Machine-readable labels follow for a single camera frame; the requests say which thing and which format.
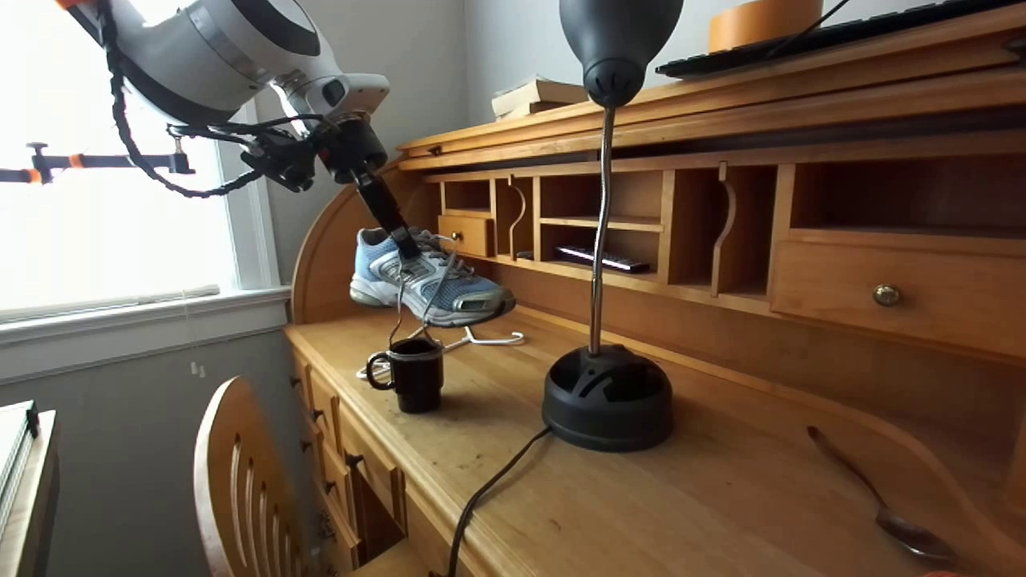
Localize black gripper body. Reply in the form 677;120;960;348
318;112;412;233

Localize blue and white sneaker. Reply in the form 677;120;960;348
347;221;519;330

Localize dark brown mug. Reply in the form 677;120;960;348
364;336;447;416

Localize small wooden drawer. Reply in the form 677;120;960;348
434;208;499;263

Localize white plastic clothes hanger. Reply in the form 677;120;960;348
352;317;529;384

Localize thick pale wooden box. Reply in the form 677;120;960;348
489;78;589;112

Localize black gooseneck desk lamp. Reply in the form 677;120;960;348
538;0;687;457

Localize wooden chair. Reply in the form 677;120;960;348
191;374;429;577

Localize wooden roll-top desk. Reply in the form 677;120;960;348
282;0;1026;577

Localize white side table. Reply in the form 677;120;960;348
0;398;58;577

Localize wooden drawer with brass knob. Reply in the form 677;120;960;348
768;237;1026;361

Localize metal spoon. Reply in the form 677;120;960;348
805;423;960;567

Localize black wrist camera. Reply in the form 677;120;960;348
241;132;320;195

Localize black lamp power cable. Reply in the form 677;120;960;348
447;423;556;577

